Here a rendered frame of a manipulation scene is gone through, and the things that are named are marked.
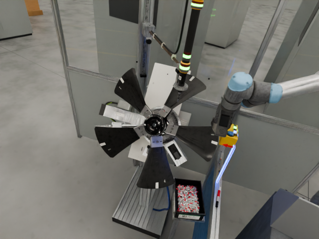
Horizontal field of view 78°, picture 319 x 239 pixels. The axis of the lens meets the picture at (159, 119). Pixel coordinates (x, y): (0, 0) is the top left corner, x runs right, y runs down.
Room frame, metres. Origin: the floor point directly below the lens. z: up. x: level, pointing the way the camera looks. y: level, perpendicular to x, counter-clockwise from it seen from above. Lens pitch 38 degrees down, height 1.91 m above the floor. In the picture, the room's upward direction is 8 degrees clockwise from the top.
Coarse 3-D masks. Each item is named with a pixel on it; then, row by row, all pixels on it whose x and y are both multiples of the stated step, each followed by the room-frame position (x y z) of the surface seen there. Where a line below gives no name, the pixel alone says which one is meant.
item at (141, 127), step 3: (138, 126) 0.85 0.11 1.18; (141, 126) 0.85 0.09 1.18; (135, 129) 0.84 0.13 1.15; (138, 129) 0.85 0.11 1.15; (141, 129) 0.85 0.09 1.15; (144, 129) 0.86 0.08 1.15; (138, 132) 0.85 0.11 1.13; (144, 132) 0.86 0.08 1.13; (138, 135) 0.85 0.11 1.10; (141, 135) 0.86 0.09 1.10; (144, 135) 0.86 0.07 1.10
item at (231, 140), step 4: (232, 124) 1.13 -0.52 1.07; (232, 128) 1.09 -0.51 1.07; (236, 128) 1.09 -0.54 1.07; (236, 132) 1.05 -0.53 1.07; (228, 136) 0.99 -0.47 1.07; (232, 136) 1.00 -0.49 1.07; (220, 140) 1.00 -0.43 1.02; (224, 140) 0.99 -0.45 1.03; (228, 140) 0.99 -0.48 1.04; (232, 140) 0.98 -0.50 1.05; (236, 140) 0.98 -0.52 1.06; (220, 144) 1.00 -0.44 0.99; (228, 144) 0.99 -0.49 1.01; (232, 144) 0.98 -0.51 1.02
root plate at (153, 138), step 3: (150, 138) 0.80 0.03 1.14; (153, 138) 0.81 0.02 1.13; (156, 138) 0.82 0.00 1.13; (159, 138) 0.83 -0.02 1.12; (162, 138) 0.84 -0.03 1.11; (150, 141) 0.79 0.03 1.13; (153, 141) 0.80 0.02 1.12; (159, 141) 0.82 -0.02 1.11; (162, 141) 0.83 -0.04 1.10; (153, 144) 0.79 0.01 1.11; (156, 144) 0.80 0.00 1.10; (159, 144) 0.81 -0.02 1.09; (162, 144) 0.82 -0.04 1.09
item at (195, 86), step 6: (186, 78) 1.06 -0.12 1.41; (192, 84) 1.00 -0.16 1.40; (198, 84) 0.99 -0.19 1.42; (204, 84) 0.98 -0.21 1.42; (174, 90) 1.03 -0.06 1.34; (186, 90) 0.98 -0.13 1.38; (192, 90) 0.97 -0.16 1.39; (198, 90) 0.95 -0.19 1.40; (174, 96) 0.98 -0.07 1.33; (180, 96) 0.95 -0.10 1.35; (186, 96) 0.94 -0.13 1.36; (192, 96) 0.93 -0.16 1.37; (168, 102) 0.97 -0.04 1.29; (174, 102) 0.93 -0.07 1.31; (180, 102) 0.91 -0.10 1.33
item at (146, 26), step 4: (144, 24) 1.42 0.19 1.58; (148, 24) 1.43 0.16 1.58; (152, 24) 1.45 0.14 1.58; (144, 28) 1.39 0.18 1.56; (148, 28) 1.38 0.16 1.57; (152, 28) 1.39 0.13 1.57; (144, 32) 1.38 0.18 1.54; (148, 32) 1.38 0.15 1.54; (144, 36) 1.38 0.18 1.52; (148, 36) 1.38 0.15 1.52
